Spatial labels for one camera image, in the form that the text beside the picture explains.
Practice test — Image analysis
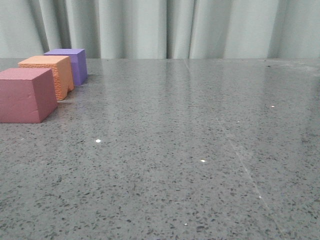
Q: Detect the orange foam cube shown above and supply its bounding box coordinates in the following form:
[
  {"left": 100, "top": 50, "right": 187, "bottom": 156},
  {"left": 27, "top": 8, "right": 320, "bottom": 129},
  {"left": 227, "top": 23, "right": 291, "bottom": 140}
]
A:
[{"left": 18, "top": 55, "right": 74, "bottom": 101}]

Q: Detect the grey-green curtain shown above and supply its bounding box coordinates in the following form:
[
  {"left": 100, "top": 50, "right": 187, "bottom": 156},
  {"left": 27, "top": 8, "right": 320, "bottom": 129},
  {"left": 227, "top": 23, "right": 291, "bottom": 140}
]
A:
[{"left": 0, "top": 0, "right": 320, "bottom": 59}]

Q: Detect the red foam cube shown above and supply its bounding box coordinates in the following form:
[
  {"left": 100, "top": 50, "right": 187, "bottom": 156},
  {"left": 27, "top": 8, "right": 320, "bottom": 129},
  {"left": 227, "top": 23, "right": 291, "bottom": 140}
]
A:
[{"left": 0, "top": 68, "right": 58, "bottom": 123}]

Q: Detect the purple foam cube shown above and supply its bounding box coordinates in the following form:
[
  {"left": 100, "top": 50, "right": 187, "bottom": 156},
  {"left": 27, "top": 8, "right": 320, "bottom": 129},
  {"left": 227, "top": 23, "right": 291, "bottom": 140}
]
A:
[{"left": 44, "top": 48, "right": 88, "bottom": 86}]

